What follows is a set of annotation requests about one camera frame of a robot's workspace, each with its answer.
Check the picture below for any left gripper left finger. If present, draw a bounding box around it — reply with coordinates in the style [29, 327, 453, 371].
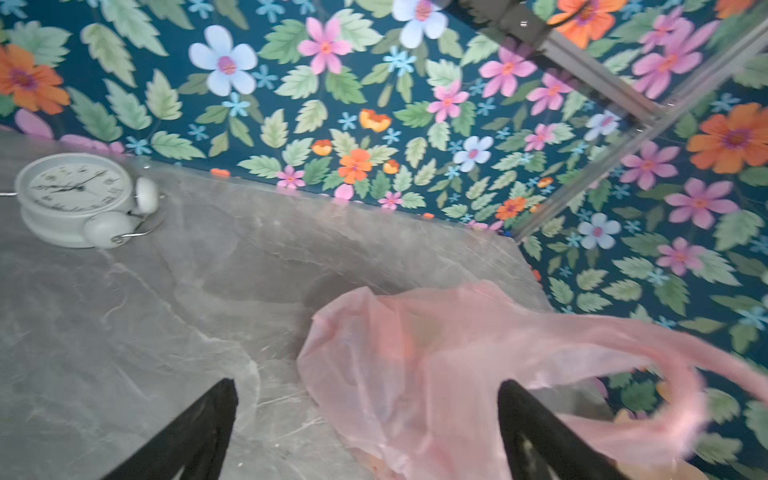
[105, 378, 238, 480]

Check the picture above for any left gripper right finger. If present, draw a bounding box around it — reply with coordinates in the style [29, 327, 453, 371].
[497, 380, 625, 480]

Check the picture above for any pink plastic bag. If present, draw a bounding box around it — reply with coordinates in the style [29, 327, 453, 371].
[297, 281, 767, 479]

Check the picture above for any white alarm clock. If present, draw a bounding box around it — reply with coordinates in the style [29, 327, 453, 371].
[9, 153, 164, 250]

